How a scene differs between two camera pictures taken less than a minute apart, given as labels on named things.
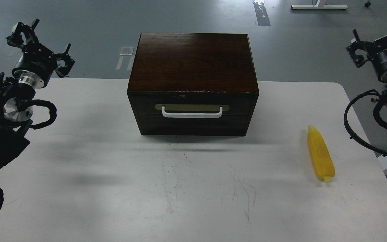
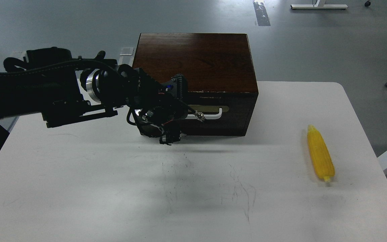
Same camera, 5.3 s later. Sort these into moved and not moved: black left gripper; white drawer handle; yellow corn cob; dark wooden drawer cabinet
Moved: black left gripper
Not moved: white drawer handle; dark wooden drawer cabinet; yellow corn cob
